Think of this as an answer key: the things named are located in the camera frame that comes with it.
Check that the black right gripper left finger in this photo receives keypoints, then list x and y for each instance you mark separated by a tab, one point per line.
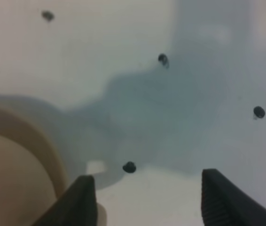
76	207

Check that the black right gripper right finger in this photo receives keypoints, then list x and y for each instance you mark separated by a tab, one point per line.
224	204

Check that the beige ceramic teapot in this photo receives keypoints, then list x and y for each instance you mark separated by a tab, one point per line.
26	190

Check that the large beige teapot saucer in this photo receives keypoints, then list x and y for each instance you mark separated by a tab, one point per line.
64	141

